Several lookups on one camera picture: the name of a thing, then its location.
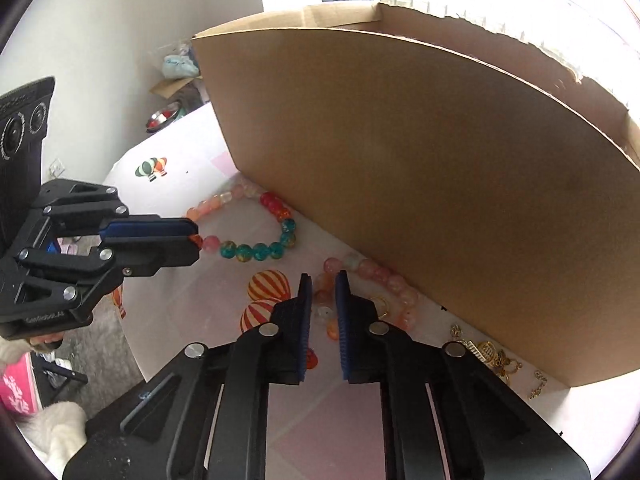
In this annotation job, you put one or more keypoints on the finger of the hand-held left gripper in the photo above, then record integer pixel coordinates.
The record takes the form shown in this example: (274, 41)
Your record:
(150, 227)
(150, 255)

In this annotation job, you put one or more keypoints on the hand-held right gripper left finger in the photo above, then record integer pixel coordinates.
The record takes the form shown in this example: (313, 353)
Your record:
(304, 330)

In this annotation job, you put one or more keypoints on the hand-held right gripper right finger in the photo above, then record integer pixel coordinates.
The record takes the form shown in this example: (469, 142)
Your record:
(342, 330)

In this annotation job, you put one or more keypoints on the group of small gold charms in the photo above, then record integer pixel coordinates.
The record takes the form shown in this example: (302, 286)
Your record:
(492, 355)

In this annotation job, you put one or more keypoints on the large cardboard box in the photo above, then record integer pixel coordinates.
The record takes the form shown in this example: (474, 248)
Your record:
(425, 185)

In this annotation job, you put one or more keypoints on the person's left forearm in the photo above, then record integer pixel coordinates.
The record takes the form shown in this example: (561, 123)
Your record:
(12, 354)

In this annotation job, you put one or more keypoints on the person's left hand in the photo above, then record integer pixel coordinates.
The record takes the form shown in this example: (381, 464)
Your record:
(45, 342)

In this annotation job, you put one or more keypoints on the steel pot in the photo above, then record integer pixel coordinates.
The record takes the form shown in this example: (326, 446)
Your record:
(162, 119)

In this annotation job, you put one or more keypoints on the black metal stool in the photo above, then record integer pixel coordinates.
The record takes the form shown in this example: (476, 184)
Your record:
(65, 375)

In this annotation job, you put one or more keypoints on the pale blue plastic bag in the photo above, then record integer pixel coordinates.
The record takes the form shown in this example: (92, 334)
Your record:
(180, 66)

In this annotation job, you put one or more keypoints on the pink printed box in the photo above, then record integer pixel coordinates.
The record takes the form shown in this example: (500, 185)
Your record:
(17, 390)

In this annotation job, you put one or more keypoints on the person's torso in white sweater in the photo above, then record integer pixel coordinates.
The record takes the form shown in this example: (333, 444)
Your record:
(55, 435)

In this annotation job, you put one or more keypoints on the white wall socket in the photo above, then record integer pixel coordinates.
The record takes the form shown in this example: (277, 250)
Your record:
(57, 166)

